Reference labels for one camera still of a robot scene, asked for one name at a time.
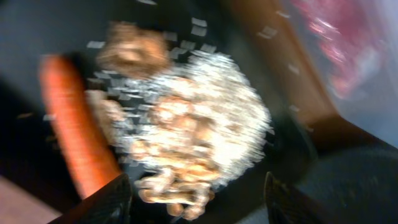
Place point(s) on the clear plastic waste bin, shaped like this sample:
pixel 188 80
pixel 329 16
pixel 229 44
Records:
pixel 374 111

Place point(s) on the round black serving tray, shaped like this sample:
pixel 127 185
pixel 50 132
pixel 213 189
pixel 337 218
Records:
pixel 357 183

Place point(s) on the orange carrot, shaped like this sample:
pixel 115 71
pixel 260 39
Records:
pixel 90 162

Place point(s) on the food scraps pile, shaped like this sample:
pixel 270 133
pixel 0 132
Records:
pixel 194 128

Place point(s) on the red snack wrapper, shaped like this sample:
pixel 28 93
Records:
pixel 358 37

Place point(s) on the brown food lump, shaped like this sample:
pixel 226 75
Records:
pixel 133 52

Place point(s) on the black rectangular tray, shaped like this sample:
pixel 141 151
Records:
pixel 30 156

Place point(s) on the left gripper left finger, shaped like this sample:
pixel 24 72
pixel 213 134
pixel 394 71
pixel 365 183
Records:
pixel 110 205

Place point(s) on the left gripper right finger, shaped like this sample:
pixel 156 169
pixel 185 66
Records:
pixel 287 205

